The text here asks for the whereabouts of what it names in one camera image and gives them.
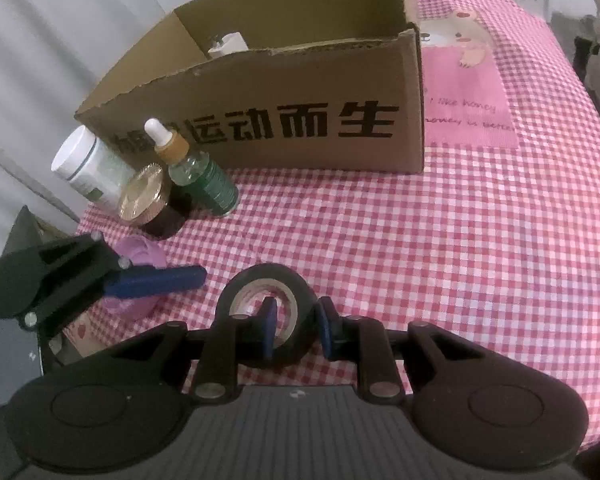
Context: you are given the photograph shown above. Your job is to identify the white charger plug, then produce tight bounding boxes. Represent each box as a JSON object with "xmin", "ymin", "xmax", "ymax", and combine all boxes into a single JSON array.
[{"xmin": 207, "ymin": 32, "xmax": 248, "ymax": 58}]

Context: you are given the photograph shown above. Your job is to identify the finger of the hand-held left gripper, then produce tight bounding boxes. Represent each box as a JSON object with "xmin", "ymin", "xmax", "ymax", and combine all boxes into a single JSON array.
[{"xmin": 22, "ymin": 232, "xmax": 207, "ymax": 330}]

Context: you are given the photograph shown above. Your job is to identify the black tape roll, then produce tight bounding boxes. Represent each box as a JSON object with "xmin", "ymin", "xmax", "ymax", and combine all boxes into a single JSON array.
[{"xmin": 215, "ymin": 263, "xmax": 321, "ymax": 366}]

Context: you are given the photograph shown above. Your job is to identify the white curtain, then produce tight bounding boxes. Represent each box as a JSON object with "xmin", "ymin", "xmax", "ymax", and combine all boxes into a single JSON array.
[{"xmin": 0, "ymin": 0, "xmax": 181, "ymax": 221}]

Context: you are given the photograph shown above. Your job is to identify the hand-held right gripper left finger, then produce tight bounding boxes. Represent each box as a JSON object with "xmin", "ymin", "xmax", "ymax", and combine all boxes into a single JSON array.
[{"xmin": 87, "ymin": 296, "xmax": 281, "ymax": 403}]

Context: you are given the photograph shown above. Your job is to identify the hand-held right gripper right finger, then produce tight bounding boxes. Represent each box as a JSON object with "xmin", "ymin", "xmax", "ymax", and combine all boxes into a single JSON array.
[{"xmin": 317, "ymin": 296, "xmax": 488, "ymax": 402}]

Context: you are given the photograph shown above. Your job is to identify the green dropper bottle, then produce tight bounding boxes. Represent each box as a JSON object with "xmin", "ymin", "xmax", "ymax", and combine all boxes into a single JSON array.
[{"xmin": 145, "ymin": 118, "xmax": 239, "ymax": 217}]

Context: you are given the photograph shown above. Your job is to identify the purple plastic lid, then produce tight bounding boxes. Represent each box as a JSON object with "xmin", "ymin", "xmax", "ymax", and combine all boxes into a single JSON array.
[{"xmin": 102, "ymin": 236, "xmax": 168, "ymax": 318}]

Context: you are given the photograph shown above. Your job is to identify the brown cardboard box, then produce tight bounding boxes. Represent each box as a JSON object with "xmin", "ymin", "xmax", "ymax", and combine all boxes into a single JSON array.
[{"xmin": 75, "ymin": 0, "xmax": 426, "ymax": 176}]

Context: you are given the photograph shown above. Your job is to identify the gold lid dark jar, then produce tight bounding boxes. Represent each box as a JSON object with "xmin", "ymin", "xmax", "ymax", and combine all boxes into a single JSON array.
[{"xmin": 117, "ymin": 164, "xmax": 186, "ymax": 241}]

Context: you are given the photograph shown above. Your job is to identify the pink checkered tablecloth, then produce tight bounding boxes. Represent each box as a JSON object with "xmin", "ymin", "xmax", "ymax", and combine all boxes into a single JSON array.
[{"xmin": 62, "ymin": 0, "xmax": 600, "ymax": 461}]

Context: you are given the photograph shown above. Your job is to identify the dark grey object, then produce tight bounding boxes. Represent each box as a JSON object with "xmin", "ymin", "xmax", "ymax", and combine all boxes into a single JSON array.
[{"xmin": 0, "ymin": 205, "xmax": 81, "ymax": 261}]

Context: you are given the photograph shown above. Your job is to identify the white pill bottle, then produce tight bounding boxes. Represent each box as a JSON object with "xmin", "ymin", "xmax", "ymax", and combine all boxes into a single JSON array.
[{"xmin": 51, "ymin": 125, "xmax": 136, "ymax": 211}]

